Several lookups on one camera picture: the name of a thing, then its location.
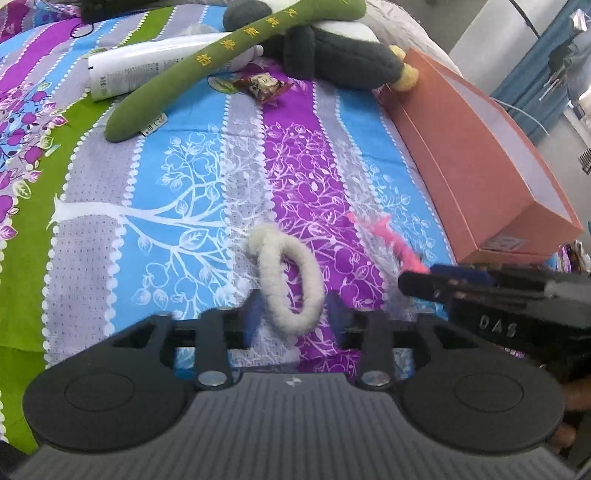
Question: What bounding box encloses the red brown snack wrapper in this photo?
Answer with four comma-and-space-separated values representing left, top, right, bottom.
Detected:
233, 73, 294, 104

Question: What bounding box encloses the blue curtain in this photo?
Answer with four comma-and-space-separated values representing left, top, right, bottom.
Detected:
489, 0, 591, 144

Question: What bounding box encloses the colourful printed bed sheet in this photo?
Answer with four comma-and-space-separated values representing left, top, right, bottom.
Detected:
0, 0, 462, 455

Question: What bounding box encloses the grey duvet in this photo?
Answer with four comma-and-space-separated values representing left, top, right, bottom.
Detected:
365, 0, 462, 77

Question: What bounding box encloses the panda plush toy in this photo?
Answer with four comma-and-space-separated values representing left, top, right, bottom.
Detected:
223, 0, 420, 90

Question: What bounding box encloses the colourful foil packet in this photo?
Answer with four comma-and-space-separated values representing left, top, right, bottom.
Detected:
556, 240, 591, 274

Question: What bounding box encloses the small green white packet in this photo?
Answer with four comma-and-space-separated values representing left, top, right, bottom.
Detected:
208, 75, 241, 94

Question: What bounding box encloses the hanging denim jacket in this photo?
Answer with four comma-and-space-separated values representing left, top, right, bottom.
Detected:
547, 30, 591, 100

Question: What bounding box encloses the white cable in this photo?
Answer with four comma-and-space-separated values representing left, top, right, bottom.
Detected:
491, 96, 551, 138

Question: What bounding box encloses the person's right hand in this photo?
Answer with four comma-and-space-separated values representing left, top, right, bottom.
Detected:
549, 371, 591, 455

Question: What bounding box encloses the white tube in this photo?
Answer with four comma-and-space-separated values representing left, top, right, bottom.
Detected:
87, 31, 265, 103

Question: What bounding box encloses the pink fuzzy hair band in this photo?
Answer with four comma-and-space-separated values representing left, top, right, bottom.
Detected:
347, 211, 432, 276

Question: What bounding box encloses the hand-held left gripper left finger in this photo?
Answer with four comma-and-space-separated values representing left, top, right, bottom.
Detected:
106, 293, 266, 391

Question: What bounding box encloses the orange cardboard box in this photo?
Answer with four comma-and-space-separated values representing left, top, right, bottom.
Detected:
372, 47, 585, 266

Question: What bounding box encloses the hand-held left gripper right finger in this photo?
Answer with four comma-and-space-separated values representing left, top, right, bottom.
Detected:
324, 290, 505, 391

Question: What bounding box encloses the green plush stick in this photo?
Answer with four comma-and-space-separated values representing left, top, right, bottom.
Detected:
104, 0, 368, 144

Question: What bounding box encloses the white fluffy hair tie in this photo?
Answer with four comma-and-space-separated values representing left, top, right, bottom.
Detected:
247, 224, 324, 335

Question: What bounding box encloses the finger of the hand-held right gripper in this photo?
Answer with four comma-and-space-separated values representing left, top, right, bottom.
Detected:
429, 264, 548, 289
398, 271, 462, 305

